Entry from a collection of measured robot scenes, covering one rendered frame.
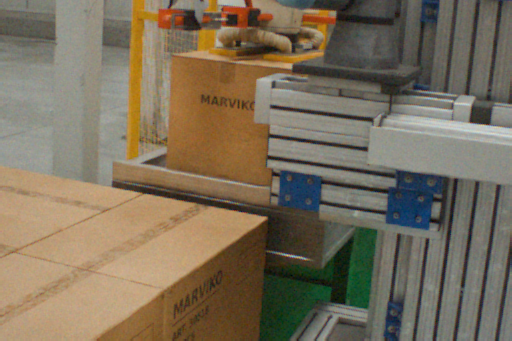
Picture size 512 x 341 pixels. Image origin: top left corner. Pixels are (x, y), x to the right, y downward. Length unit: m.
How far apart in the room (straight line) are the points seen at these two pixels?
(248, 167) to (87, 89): 1.22
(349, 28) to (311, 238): 0.85
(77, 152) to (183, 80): 1.12
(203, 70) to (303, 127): 0.82
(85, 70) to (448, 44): 1.96
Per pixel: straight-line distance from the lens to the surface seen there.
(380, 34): 1.53
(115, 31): 12.34
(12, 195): 2.30
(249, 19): 2.28
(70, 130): 3.39
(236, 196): 2.26
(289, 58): 2.35
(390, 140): 1.39
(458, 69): 1.68
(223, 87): 2.30
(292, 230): 2.22
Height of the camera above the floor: 1.19
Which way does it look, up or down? 12 degrees down
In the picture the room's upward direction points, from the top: 4 degrees clockwise
